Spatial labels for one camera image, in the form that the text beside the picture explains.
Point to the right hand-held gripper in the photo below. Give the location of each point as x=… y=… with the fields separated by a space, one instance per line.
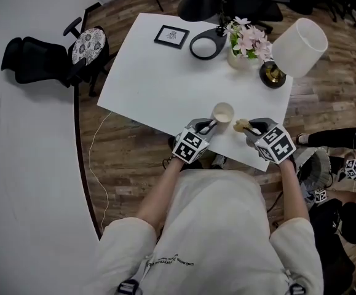
x=276 y=146

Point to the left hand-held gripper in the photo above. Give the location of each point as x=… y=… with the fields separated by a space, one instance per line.
x=188 y=146

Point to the cream ceramic mug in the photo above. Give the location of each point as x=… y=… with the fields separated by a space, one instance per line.
x=223 y=114

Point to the person's right forearm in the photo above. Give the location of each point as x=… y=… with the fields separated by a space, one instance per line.
x=293 y=195

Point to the person's left forearm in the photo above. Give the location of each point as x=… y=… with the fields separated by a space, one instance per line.
x=159 y=195

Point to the person's right shoe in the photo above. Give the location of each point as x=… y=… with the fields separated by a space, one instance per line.
x=219 y=161

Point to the grey pleated basket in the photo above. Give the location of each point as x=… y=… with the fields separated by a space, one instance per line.
x=322 y=164

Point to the pink flowers in cream pot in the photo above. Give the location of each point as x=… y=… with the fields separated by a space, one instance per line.
x=251 y=41

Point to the white shade brass table lamp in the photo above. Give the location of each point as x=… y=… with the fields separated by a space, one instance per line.
x=300 y=48

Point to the black desk lamp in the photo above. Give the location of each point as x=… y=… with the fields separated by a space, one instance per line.
x=202 y=2

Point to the floral seat cushion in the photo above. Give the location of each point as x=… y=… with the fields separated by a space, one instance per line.
x=88 y=46

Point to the black high-back office chair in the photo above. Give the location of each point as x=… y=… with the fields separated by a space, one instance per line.
x=36 y=60

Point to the black picture frame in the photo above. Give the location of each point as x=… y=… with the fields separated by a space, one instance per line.
x=171 y=36

